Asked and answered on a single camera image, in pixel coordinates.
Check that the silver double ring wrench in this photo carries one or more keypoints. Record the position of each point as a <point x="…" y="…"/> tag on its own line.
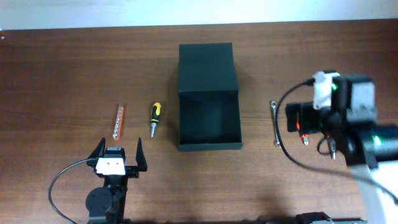
<point x="273" y="106"/>

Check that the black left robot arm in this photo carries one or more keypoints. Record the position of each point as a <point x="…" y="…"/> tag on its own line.
<point x="106" y="204"/>

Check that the small red pliers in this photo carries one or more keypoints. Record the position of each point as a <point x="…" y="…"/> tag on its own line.
<point x="301" y="128"/>

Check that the black open box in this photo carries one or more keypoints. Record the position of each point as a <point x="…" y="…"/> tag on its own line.
<point x="208" y="96"/>

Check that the orange black needle-nose pliers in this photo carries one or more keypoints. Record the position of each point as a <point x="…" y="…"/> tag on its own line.
<point x="332" y="148"/>

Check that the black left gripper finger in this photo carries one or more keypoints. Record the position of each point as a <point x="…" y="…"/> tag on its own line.
<point x="99" y="150"/>
<point x="140" y="157"/>

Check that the orange socket bit rail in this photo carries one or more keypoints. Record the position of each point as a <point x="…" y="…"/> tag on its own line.
<point x="118" y="123"/>

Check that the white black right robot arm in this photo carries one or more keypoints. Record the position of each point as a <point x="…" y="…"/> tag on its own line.
<point x="343" y="109"/>

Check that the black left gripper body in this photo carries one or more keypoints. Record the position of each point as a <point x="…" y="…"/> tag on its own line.
<point x="132" y="172"/>

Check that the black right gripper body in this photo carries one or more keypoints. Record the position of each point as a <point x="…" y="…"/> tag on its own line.
<point x="310" y="120"/>

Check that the yellow black stubby screwdriver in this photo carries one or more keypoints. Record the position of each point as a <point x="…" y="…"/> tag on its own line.
<point x="155" y="115"/>

